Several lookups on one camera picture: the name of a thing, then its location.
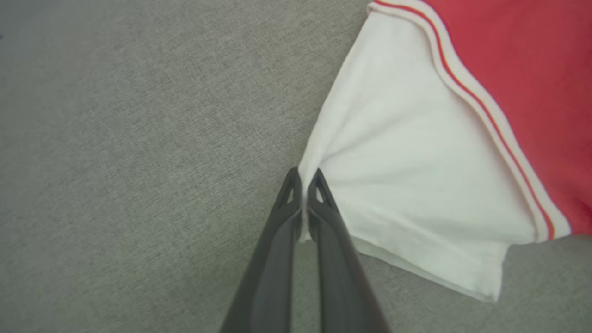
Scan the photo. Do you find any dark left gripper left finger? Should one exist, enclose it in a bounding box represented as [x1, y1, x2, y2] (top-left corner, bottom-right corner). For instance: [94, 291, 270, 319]
[220, 167, 304, 333]

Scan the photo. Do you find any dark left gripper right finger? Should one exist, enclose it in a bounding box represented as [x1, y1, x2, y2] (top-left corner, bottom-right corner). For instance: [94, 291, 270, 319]
[307, 168, 392, 333]

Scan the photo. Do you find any red and white jersey garment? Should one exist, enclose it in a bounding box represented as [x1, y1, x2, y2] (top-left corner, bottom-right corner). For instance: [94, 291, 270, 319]
[297, 0, 592, 303]

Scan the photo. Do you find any grey fabric sofa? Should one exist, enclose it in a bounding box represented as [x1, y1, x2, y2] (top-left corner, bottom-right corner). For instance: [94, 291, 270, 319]
[0, 0, 592, 333]

